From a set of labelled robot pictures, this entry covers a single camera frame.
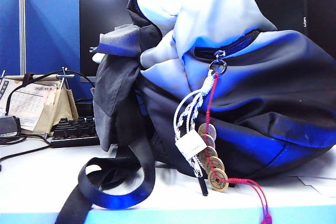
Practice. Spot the beige desk calendar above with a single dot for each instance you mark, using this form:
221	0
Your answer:
31	103

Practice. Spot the small black device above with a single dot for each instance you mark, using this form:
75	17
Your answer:
85	108

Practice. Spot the black power adapter box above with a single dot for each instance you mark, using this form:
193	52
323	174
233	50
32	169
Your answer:
9	127

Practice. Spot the black monitor with white logo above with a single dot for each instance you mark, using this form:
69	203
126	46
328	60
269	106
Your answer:
321	3

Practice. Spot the black keyboard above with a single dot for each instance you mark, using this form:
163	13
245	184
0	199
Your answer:
73	132

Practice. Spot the black monitor with grey bezel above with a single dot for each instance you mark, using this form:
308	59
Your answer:
105	24

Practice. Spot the dark gray clothes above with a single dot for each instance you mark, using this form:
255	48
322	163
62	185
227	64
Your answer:
115	82

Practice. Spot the blue partition with aluminium post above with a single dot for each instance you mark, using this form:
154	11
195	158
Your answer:
50	30

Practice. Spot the white paper sheet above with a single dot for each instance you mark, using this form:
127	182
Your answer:
320	182

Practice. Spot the small metal T-shaped stand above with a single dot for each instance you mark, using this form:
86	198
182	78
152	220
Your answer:
64	77

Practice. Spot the grey and navy backpack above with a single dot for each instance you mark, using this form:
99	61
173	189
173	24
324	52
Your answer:
262	90

